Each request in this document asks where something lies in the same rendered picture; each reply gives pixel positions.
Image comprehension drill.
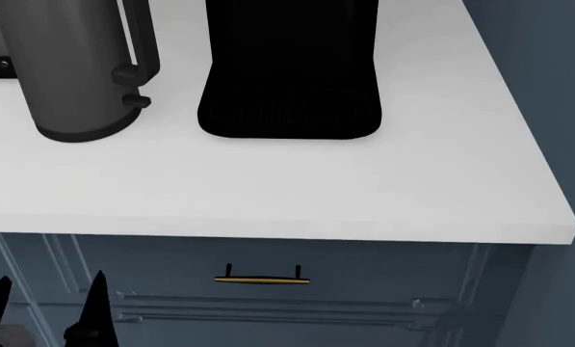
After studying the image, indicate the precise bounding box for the brass and black drawer handle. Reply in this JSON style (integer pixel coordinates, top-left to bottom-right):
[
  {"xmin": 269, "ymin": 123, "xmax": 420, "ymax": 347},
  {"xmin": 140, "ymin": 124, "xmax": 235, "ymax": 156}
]
[{"xmin": 213, "ymin": 263, "xmax": 312, "ymax": 287}]

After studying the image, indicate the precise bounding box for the grey metal electric kettle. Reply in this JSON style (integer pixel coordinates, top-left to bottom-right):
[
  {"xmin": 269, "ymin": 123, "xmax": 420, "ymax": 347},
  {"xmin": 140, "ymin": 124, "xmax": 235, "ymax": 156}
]
[{"xmin": 0, "ymin": 0, "xmax": 162, "ymax": 144}]

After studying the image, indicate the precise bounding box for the blue panelled cabinet drawer front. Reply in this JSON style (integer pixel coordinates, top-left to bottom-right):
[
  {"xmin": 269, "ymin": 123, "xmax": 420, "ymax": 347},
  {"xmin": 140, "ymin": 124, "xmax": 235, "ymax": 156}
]
[{"xmin": 0, "ymin": 231, "xmax": 539, "ymax": 347}]

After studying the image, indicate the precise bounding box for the black coffee machine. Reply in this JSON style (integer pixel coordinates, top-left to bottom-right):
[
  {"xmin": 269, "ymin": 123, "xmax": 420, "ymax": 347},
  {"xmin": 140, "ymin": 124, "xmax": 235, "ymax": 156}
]
[{"xmin": 196, "ymin": 0, "xmax": 383, "ymax": 141}]

